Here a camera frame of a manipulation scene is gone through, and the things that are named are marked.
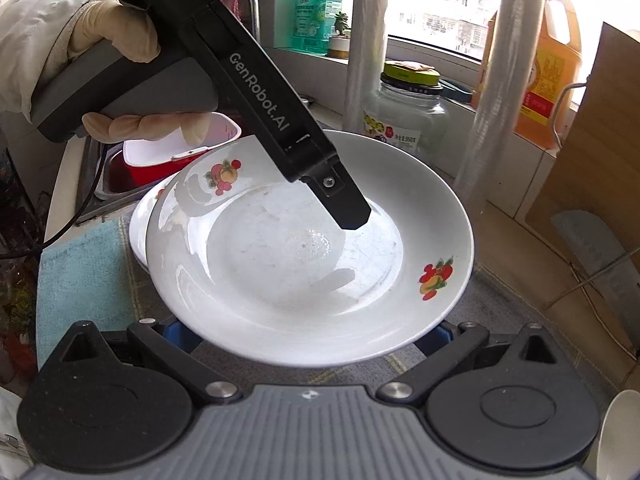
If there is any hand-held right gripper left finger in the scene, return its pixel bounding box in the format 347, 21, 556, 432
59, 314, 243, 407

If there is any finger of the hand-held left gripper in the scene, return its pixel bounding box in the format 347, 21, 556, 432
301, 159, 372, 231

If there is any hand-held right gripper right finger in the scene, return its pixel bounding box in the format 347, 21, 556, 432
376, 320, 560, 407

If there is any white fruit-print plate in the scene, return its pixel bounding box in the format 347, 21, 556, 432
128, 182, 173, 276
145, 130, 475, 367

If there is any person's left forearm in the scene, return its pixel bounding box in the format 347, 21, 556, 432
0, 0, 108, 121

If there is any person's left hand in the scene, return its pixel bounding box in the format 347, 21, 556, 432
67, 0, 213, 147

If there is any metal faucet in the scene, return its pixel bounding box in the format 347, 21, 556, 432
241, 0, 262, 43

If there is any glass jar with green lid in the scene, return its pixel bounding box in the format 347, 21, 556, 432
362, 60, 451, 171

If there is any grey and teal striped towel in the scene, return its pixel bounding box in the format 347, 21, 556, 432
36, 212, 616, 396

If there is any red and white drain basket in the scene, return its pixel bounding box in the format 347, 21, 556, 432
95, 112, 243, 201

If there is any green dish soap bottle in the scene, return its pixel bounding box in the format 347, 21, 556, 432
292, 0, 346, 55

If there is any small potted plant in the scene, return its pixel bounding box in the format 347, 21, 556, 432
327, 10, 353, 59

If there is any plastic wrap roll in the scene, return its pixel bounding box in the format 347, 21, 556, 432
452, 0, 547, 211
344, 0, 390, 133

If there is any stainless steel sink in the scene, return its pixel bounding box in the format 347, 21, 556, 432
47, 92, 346, 228

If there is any dark green object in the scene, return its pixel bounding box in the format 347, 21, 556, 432
440, 79, 473, 103

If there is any cleaver knife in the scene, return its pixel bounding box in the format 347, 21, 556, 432
550, 210, 640, 361

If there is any window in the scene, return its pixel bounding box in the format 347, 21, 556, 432
340, 0, 640, 111

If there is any orange cooking oil bottle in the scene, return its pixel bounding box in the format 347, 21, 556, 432
470, 0, 583, 150

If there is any wooden cutting board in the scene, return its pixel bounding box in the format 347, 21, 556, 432
525, 21, 640, 391

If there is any black cable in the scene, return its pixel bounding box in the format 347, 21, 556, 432
0, 142, 111, 261

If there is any metal wire rack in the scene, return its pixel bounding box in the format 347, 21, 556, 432
552, 82, 587, 150

